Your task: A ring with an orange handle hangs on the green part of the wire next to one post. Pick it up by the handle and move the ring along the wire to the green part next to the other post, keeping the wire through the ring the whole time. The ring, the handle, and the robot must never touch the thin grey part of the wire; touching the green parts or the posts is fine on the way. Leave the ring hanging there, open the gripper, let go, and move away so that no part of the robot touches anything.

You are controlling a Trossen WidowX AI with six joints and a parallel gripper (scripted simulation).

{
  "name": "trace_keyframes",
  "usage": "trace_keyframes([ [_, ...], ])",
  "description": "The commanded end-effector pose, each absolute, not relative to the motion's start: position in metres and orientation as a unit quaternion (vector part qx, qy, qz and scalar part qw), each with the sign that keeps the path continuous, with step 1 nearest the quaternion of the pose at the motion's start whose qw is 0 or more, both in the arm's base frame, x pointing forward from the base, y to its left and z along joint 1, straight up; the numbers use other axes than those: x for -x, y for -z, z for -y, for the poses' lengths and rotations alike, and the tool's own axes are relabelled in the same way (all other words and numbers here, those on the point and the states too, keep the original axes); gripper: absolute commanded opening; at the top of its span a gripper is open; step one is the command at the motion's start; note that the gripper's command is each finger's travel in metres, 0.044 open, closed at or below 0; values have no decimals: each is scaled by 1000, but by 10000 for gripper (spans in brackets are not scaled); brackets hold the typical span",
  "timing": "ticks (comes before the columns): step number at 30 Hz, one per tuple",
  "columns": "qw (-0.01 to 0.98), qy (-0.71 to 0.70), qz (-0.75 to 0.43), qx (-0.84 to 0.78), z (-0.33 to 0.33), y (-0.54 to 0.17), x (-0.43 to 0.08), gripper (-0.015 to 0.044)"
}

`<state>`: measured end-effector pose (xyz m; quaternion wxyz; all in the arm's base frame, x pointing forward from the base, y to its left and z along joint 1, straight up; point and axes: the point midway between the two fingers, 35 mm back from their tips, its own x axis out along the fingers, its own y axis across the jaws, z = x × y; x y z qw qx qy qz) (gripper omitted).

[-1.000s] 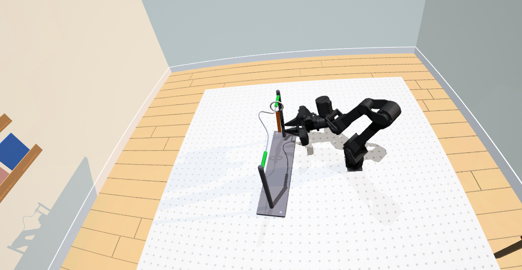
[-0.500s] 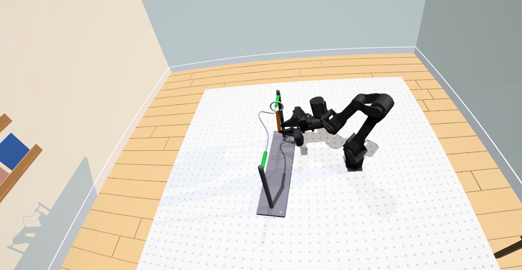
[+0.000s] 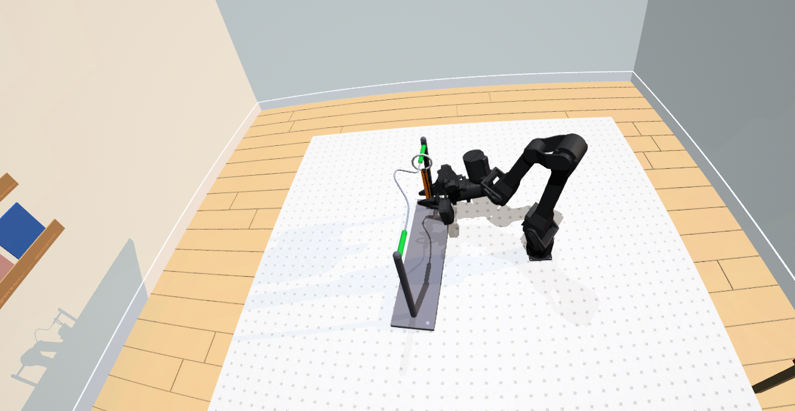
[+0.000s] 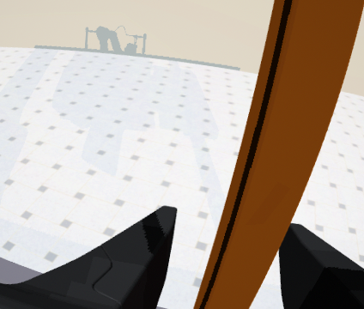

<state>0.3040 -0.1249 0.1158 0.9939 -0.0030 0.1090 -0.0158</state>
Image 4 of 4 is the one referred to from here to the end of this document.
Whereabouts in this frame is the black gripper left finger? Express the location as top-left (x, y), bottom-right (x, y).
top-left (0, 206), bottom-right (178, 309)

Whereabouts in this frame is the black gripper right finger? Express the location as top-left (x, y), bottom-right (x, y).
top-left (278, 223), bottom-right (364, 309)

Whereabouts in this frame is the grey hoop with orange handle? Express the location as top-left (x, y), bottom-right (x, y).
top-left (192, 0), bottom-right (364, 309)

